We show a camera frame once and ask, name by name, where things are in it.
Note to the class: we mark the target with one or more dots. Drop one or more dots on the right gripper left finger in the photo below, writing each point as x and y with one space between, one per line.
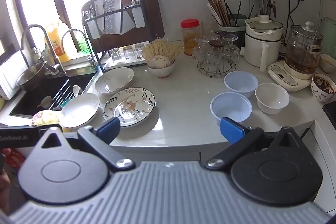
97 140

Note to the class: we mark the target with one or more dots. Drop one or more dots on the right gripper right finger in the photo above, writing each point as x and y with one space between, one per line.
242 140

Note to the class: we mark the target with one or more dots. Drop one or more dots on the translucent plastic bowl front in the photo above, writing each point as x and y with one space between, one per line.
232 105

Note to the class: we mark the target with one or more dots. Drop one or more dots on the translucent plastic bowl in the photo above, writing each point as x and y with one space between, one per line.
241 82
232 105

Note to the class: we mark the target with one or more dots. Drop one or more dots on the rabbit pattern plate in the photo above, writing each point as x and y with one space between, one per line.
131 106

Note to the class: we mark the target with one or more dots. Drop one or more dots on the white ceramic bowl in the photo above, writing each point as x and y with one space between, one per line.
271 98

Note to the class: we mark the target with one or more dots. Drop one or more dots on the white leaf-pattern plate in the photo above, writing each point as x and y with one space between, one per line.
114 80

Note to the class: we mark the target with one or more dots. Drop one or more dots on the black kitchen sink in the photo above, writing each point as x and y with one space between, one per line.
53 92

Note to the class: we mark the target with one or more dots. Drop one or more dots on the person's left hand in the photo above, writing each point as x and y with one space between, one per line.
5 183

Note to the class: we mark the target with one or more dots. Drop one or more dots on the yellow dish cloth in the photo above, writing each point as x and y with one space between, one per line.
46 117

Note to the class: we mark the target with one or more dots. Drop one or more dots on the stainless steel pot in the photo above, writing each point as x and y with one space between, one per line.
32 77

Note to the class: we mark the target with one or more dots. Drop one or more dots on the tray with drinking glasses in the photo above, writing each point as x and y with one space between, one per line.
127 56

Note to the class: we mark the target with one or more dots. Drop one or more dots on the patterned bowl with grains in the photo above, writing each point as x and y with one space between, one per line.
322 88

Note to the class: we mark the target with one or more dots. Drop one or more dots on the green bottle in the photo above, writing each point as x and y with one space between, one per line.
82 44

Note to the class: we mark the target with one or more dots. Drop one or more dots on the white electric cooker pot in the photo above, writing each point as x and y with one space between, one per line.
262 41

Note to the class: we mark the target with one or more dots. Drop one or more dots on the bowl with noodles and garlic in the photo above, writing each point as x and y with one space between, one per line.
160 56

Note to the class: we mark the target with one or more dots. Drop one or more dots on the orange detergent bottle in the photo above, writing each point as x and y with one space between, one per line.
55 32

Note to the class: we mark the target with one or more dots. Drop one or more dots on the glass health kettle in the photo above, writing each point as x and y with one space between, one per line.
303 50

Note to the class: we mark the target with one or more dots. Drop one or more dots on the green chopstick holder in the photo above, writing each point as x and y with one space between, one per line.
226 21

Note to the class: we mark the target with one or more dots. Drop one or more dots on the red lid plastic jar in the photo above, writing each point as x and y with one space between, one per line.
190 30

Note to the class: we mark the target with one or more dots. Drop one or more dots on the dark wooden cutting board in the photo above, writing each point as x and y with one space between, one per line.
135 35

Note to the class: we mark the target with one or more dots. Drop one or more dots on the wire rack with glass cups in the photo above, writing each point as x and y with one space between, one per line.
217 54

